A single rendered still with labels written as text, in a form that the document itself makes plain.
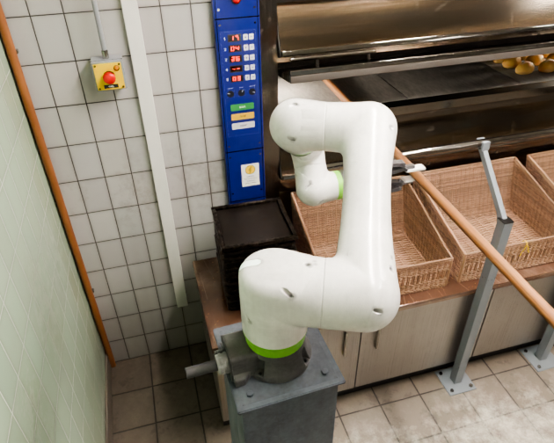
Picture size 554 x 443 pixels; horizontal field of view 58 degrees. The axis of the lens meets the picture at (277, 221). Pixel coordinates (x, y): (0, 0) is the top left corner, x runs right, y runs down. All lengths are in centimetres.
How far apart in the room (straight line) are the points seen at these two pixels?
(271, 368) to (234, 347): 8
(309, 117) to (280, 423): 64
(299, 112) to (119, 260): 137
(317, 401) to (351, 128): 57
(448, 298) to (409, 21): 111
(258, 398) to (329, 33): 138
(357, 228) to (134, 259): 148
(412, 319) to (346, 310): 133
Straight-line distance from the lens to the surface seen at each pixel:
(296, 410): 107
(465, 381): 265
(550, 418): 268
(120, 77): 180
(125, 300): 243
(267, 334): 93
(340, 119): 111
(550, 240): 240
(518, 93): 256
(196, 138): 199
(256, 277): 87
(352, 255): 91
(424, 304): 214
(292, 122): 110
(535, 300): 131
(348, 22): 201
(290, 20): 193
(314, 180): 153
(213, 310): 203
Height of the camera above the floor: 203
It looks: 36 degrees down
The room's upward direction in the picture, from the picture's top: 1 degrees counter-clockwise
